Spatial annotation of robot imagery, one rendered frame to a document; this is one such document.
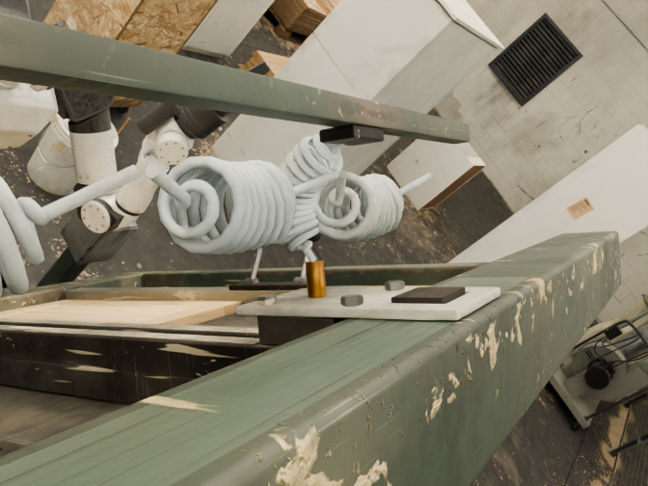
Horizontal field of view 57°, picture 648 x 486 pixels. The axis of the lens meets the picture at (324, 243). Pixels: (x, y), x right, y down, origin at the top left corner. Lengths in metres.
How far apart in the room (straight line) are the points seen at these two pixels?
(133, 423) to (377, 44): 3.26
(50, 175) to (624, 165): 3.52
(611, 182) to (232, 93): 4.26
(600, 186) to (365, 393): 4.30
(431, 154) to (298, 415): 5.88
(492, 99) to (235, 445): 9.15
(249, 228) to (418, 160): 5.78
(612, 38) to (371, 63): 6.01
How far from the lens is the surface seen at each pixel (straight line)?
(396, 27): 3.42
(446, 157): 6.04
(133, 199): 1.40
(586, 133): 9.00
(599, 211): 4.54
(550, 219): 4.59
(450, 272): 1.21
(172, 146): 1.28
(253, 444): 0.22
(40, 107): 1.32
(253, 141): 3.85
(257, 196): 0.39
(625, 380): 6.20
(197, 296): 1.26
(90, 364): 0.69
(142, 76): 0.29
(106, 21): 3.31
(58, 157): 2.99
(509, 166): 9.19
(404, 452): 0.31
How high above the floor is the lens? 2.09
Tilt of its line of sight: 29 degrees down
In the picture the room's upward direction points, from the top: 49 degrees clockwise
